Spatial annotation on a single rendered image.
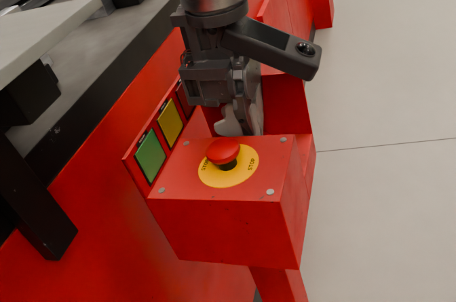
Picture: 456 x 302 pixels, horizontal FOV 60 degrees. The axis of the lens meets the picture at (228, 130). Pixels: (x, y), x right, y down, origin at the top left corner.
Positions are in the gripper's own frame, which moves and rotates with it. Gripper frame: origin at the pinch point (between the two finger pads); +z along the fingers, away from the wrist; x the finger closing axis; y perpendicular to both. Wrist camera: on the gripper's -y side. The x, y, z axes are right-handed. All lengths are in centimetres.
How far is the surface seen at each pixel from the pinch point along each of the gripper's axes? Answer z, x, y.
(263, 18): 14, -74, 16
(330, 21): 70, -193, 7
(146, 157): -7.8, 12.3, 9.4
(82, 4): -26.3, 14.4, 7.6
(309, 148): 2.2, -1.2, -6.6
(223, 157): -7.5, 11.4, 0.5
